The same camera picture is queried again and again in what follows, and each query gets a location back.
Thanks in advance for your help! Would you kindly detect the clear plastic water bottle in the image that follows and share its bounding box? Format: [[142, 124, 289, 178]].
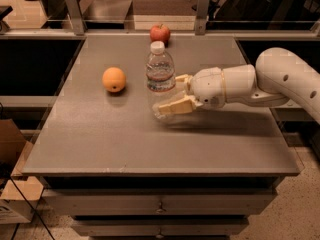
[[145, 41, 176, 119]]

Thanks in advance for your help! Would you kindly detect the black cable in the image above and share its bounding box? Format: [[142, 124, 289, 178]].
[[0, 163, 56, 240]]

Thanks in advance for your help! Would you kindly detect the grey drawer cabinet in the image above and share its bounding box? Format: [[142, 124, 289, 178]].
[[23, 33, 300, 239]]

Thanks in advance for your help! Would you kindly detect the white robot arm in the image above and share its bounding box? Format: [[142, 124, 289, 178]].
[[153, 47, 320, 123]]

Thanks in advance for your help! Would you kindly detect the drawer knob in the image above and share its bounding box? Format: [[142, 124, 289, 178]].
[[155, 229, 165, 239], [156, 202, 166, 214]]

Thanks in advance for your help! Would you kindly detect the orange fruit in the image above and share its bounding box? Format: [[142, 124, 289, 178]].
[[102, 67, 126, 93]]

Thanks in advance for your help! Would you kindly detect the red apple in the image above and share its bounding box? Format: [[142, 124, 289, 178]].
[[149, 24, 171, 45]]

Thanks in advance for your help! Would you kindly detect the metal bracket post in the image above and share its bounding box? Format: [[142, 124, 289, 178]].
[[195, 0, 210, 35], [65, 0, 85, 35]]

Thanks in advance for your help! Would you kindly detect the right metal bracket post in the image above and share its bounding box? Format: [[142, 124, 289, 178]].
[[195, 0, 210, 35]]

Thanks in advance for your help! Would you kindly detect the upper drawer knob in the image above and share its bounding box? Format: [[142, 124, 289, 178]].
[[156, 202, 166, 214]]

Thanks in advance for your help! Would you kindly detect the left metal bracket post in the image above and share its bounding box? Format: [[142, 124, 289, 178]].
[[65, 0, 85, 35]]

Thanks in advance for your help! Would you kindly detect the lower drawer knob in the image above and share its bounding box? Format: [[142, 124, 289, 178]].
[[155, 229, 165, 239]]

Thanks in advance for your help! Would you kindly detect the brown cardboard box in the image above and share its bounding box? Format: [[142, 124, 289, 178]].
[[0, 119, 43, 224]]

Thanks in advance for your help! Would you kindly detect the dark backpack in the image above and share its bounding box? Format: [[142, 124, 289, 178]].
[[208, 0, 301, 30]]

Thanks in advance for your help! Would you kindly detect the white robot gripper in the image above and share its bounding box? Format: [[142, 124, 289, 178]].
[[157, 67, 226, 115]]

